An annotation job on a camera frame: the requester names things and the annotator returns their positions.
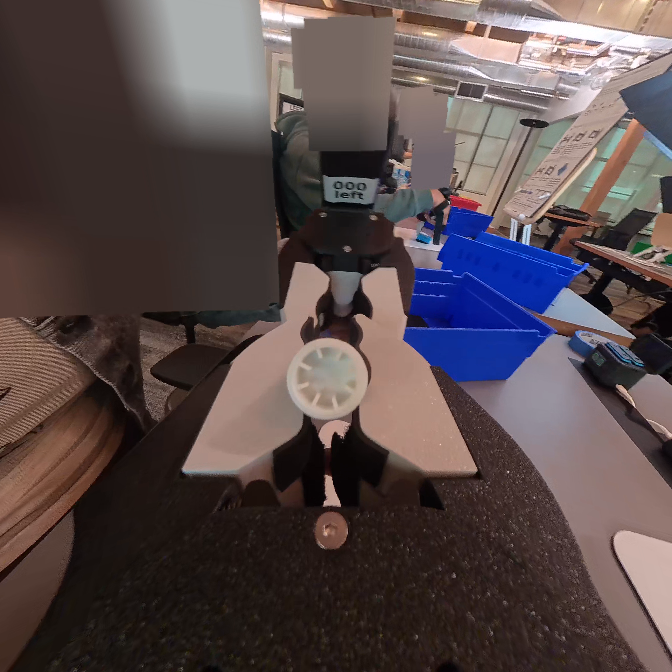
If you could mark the blue plastic storage bin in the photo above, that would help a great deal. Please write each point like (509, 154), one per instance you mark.
(467, 223)
(472, 351)
(514, 273)

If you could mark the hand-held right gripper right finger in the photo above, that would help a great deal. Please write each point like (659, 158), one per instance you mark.
(414, 420)

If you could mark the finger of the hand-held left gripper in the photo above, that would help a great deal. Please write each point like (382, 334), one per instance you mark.
(388, 304)
(302, 294)

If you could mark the black office chair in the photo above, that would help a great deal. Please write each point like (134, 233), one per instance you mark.
(183, 367)
(632, 236)

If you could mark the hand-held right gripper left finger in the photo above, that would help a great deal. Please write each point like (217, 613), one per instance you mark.
(246, 420)

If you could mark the person's grey jacket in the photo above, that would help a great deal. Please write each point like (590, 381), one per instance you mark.
(110, 362)

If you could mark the white whiteboard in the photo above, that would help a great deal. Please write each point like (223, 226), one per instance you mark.
(651, 577)

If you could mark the red plastic bin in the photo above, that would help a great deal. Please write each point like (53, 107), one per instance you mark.
(466, 203)

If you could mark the dark battery charger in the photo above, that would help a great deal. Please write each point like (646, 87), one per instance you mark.
(614, 365)

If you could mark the green dry erase marker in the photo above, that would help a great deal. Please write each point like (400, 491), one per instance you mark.
(328, 378)

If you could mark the black floor lamp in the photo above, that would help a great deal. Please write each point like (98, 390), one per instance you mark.
(530, 173)

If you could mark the blue tape roll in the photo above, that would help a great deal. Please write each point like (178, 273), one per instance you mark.
(585, 344)

